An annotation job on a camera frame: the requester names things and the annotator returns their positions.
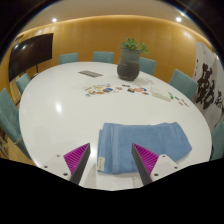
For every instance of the black wall screen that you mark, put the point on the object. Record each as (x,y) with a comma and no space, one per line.
(30,55)

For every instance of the grey flat pad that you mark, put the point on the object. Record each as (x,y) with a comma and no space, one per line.
(90,73)

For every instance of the blue towel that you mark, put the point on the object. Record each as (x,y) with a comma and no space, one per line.
(150,140)

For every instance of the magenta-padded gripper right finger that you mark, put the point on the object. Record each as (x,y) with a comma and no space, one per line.
(146,158)

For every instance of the teal chairs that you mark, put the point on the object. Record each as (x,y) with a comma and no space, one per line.
(182,83)

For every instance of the sheet of colourful stickers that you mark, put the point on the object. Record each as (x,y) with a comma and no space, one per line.
(98,90)

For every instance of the potted plant in grey pot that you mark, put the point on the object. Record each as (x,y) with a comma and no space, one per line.
(128,65)

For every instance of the green marker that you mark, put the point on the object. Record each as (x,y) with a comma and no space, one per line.
(171,95)

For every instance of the white flat box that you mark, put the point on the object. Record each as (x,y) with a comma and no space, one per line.
(160,94)

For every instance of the ceiling spot light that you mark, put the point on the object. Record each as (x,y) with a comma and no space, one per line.
(54,20)
(178,19)

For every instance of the small colourful sticker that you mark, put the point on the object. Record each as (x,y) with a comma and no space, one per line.
(139,89)
(181,103)
(177,98)
(125,85)
(145,93)
(131,90)

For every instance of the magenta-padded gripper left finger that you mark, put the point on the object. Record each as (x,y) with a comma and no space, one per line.
(77,156)

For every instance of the white calligraphy panel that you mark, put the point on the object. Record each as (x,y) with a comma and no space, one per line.
(208,83)

